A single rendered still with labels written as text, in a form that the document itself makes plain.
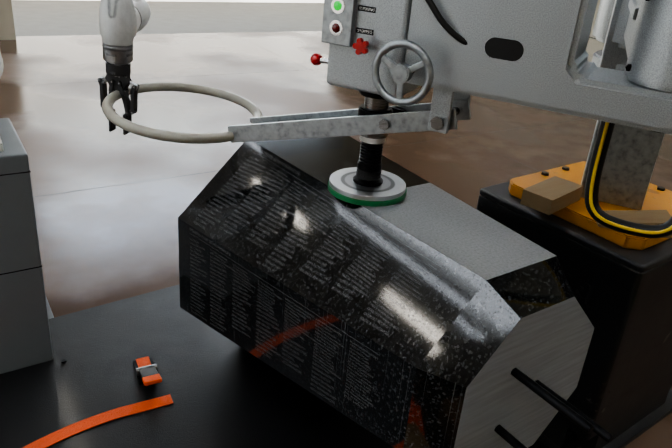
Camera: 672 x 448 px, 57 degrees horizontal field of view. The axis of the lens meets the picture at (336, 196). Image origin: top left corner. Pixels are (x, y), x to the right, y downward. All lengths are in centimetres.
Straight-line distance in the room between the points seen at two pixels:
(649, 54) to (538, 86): 22
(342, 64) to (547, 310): 74
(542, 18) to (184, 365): 169
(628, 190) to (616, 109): 76
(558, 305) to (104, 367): 160
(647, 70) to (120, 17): 142
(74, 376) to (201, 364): 43
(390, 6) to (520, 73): 33
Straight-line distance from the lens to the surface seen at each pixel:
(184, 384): 232
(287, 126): 173
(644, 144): 210
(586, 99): 141
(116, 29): 202
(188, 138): 180
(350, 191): 165
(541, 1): 140
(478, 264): 144
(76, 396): 234
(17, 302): 235
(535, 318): 144
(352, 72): 155
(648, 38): 141
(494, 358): 139
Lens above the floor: 152
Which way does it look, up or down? 24 degrees down
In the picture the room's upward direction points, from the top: 5 degrees clockwise
